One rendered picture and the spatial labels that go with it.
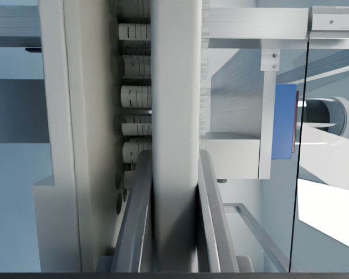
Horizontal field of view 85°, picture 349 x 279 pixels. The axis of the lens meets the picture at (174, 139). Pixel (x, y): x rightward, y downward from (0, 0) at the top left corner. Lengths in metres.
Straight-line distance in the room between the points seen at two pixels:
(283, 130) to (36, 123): 0.73
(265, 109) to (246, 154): 0.12
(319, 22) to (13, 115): 0.84
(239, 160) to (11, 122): 0.69
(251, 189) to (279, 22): 3.90
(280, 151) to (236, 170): 0.14
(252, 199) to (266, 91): 3.86
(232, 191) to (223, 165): 3.63
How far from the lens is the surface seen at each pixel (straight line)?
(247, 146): 0.51
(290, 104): 0.59
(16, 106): 0.77
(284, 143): 0.59
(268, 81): 0.53
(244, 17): 0.48
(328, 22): 0.54
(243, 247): 4.54
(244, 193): 4.22
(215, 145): 0.49
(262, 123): 0.52
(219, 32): 0.45
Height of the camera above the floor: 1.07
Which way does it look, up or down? 1 degrees up
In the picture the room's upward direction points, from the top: 90 degrees clockwise
